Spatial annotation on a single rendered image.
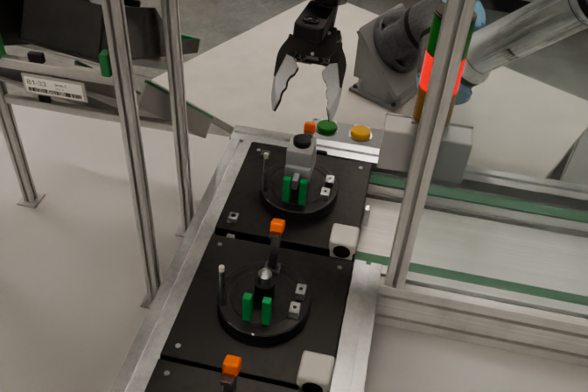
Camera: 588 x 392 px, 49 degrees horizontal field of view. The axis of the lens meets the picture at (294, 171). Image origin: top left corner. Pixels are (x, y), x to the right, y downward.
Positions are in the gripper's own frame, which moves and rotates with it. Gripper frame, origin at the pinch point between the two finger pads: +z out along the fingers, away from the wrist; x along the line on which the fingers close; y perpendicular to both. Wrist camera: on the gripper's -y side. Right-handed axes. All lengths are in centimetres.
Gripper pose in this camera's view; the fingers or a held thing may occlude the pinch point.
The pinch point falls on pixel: (302, 109)
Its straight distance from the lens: 104.3
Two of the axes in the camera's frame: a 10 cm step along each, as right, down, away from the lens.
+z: -1.9, 9.8, 0.2
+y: 1.2, 0.0, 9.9
